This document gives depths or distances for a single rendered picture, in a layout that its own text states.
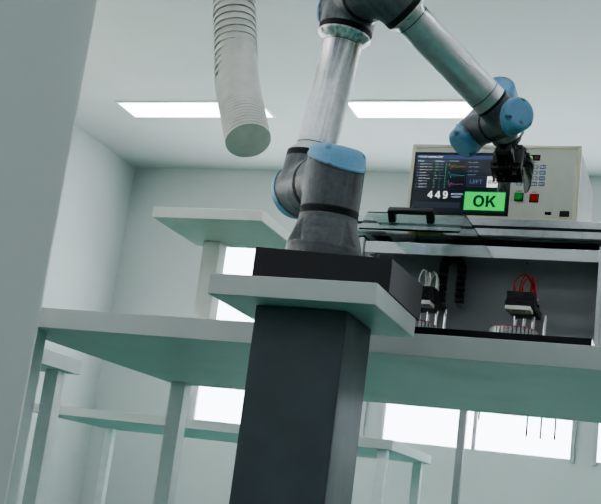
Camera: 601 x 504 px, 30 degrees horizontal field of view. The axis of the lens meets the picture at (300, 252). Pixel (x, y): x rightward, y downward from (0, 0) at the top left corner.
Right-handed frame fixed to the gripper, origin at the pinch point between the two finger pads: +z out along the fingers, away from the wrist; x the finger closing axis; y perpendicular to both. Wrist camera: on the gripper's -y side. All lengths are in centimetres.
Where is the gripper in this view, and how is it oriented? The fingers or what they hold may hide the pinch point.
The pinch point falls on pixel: (515, 185)
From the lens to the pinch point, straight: 283.1
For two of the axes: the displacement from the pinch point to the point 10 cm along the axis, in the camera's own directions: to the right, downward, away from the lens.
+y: -2.5, 7.7, -5.9
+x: 9.4, 0.4, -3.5
